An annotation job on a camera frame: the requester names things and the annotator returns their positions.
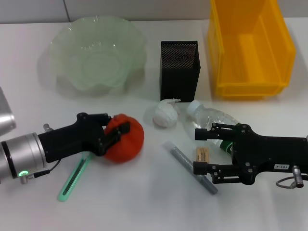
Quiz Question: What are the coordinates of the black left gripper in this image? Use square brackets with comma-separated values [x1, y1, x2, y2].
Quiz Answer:
[38, 112, 131, 164]

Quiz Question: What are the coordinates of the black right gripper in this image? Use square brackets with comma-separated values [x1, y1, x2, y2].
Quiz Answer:
[193, 122, 308, 186]

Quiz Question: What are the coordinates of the red-orange toy orange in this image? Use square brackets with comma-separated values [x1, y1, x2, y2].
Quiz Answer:
[103, 113, 145, 164]

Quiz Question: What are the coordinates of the clear water bottle green label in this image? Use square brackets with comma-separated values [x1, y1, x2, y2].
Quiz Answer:
[186, 100, 243, 155]

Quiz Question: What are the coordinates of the white paper ball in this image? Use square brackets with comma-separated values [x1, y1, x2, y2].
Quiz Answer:
[153, 98, 181, 128]

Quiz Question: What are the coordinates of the grey marker pen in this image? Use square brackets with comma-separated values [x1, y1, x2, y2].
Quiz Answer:
[161, 141, 219, 195]

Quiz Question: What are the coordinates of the mint green utility knife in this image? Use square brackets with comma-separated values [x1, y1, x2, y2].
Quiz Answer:
[57, 151, 93, 202]

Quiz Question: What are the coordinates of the pale green glass fruit plate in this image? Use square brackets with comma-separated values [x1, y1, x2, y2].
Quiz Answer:
[49, 15, 148, 97]

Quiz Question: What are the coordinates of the black mesh pen holder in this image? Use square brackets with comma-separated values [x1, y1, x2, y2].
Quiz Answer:
[160, 40, 201, 103]

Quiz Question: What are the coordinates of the small beige wooden block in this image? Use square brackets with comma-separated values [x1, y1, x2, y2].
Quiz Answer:
[195, 147, 209, 163]

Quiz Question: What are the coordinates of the silver right wrist connector plug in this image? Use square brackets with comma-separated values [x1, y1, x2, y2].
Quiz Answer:
[292, 165, 308, 184]

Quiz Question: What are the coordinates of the yellow plastic bin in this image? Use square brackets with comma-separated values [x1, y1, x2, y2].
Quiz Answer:
[208, 0, 296, 101]

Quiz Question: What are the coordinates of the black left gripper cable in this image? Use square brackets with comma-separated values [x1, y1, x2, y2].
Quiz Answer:
[18, 160, 60, 185]

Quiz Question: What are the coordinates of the grey right gripper cable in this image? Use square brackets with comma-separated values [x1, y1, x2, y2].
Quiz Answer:
[275, 177, 298, 189]

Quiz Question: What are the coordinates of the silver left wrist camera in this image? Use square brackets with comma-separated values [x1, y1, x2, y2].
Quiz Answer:
[0, 86, 17, 136]

